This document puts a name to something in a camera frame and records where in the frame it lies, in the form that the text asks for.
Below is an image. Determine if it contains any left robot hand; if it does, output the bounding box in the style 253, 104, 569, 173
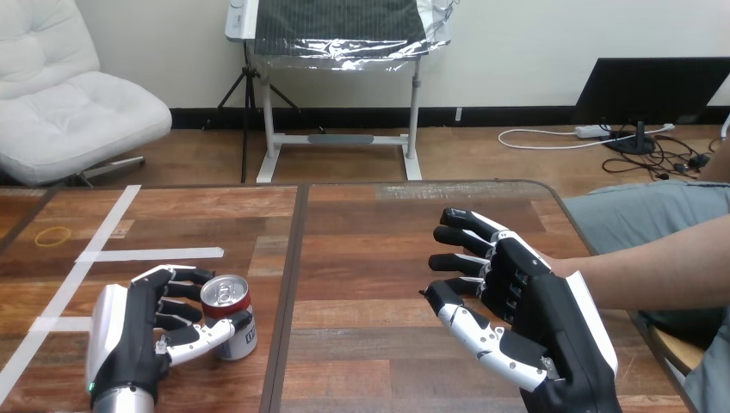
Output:
84, 263, 256, 397

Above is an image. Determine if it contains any foil sheet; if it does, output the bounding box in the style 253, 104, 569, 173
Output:
250, 0, 455, 73

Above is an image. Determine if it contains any dark screen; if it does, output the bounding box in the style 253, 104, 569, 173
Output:
572, 57, 730, 156

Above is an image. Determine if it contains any person's body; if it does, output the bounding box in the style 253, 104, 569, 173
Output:
561, 142, 730, 413

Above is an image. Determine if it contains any black tripod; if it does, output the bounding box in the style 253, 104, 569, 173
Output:
215, 42, 301, 185

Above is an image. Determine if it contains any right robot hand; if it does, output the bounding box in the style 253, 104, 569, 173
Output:
418, 206, 623, 413

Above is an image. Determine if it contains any tangle of cables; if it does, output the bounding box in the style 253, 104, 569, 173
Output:
497, 121, 727, 183

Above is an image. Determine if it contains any white cushioned chair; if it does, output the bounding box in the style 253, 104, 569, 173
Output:
0, 0, 173, 189

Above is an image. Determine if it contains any wooden chair seat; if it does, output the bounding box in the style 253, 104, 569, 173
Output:
645, 324, 707, 379

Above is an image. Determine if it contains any person's forearm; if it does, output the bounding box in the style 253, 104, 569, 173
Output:
548, 213, 730, 312

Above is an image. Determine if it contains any red and white drink can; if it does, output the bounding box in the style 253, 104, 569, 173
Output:
199, 274, 259, 362

